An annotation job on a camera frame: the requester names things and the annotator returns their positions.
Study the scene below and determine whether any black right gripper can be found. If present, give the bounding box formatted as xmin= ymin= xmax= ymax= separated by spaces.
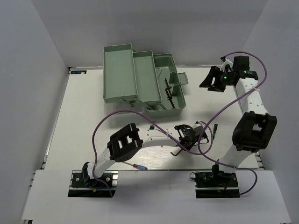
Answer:
xmin=199 ymin=65 xmax=234 ymax=92

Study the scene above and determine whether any thin green precision screwdriver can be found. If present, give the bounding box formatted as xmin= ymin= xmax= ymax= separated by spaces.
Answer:
xmin=212 ymin=124 xmax=218 ymax=140

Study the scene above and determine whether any long brown hex key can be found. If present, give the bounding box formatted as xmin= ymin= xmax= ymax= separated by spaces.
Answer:
xmin=165 ymin=86 xmax=175 ymax=108

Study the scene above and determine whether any mint green plastic toolbox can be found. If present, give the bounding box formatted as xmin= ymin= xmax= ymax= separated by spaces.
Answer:
xmin=103 ymin=43 xmax=188 ymax=118

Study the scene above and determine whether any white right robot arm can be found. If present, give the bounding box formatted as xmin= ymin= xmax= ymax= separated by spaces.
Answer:
xmin=200 ymin=56 xmax=277 ymax=186

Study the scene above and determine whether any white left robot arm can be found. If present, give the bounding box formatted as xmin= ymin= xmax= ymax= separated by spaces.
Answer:
xmin=81 ymin=122 xmax=209 ymax=186

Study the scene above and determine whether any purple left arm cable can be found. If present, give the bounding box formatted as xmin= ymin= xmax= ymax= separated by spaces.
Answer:
xmin=92 ymin=110 xmax=208 ymax=198

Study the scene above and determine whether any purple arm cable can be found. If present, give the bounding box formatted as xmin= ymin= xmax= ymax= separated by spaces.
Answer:
xmin=197 ymin=50 xmax=268 ymax=196
xmin=92 ymin=110 xmax=208 ymax=198

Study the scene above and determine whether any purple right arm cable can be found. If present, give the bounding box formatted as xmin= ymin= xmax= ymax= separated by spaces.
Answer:
xmin=197 ymin=50 xmax=268 ymax=196

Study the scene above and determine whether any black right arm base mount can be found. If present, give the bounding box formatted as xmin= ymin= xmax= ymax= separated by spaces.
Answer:
xmin=189 ymin=172 xmax=240 ymax=199

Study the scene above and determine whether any blue red handled screwdriver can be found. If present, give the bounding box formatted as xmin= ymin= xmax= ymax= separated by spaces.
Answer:
xmin=124 ymin=162 xmax=148 ymax=171

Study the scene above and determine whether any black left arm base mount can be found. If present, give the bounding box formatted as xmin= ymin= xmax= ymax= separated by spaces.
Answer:
xmin=68 ymin=171 xmax=118 ymax=198

